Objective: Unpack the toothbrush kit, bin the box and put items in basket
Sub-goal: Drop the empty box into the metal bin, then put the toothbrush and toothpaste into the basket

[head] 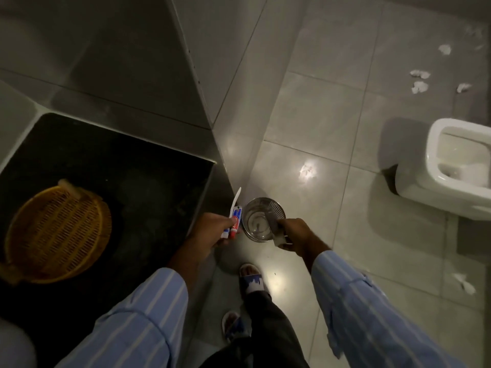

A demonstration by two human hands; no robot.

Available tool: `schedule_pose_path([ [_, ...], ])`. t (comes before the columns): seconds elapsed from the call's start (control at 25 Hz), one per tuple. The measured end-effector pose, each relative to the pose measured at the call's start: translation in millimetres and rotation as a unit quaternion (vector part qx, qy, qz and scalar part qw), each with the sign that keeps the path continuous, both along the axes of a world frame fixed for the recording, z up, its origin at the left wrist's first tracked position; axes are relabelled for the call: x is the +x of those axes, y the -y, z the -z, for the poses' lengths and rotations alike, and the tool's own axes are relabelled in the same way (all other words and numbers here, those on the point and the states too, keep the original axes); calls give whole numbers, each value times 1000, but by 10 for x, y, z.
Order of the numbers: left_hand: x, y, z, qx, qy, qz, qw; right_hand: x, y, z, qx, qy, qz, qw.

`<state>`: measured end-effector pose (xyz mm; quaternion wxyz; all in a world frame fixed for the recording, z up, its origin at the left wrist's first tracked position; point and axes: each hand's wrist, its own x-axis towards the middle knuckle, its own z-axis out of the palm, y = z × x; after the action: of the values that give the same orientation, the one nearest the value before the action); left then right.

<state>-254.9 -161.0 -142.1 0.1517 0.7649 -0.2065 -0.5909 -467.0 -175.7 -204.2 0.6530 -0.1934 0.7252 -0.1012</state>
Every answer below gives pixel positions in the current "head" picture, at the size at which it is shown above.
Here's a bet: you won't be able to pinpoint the person's left hand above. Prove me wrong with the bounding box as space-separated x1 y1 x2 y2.
187 212 240 266

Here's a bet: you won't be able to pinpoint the person's right hand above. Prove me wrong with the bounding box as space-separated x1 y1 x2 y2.
275 218 332 266

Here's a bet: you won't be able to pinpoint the red blue toothpaste tube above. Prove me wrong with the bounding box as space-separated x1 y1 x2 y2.
229 205 243 240

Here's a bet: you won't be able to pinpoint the steel cup with handle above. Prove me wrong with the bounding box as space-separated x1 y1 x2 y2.
242 197 291 248

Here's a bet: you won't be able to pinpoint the white toothbrush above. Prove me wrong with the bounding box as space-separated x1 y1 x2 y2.
229 187 242 220

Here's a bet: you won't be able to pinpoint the person's right forearm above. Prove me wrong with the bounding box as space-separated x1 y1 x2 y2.
303 247 466 368

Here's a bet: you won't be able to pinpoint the person's left forearm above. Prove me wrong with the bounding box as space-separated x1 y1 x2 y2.
55 241 209 368

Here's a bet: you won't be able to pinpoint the blue white slipper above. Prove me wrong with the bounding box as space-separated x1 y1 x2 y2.
221 310 251 343
239 263 271 299

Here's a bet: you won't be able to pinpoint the black trousers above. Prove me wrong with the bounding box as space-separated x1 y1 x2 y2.
199 290 310 368

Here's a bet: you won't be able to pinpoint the white ceramic toilet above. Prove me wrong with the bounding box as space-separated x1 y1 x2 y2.
395 118 491 221

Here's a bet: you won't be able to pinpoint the yellow woven plastic basket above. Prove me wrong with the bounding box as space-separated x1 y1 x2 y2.
0 179 113 285

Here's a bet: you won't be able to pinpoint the white rounded object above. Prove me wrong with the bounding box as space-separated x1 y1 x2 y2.
0 317 38 368

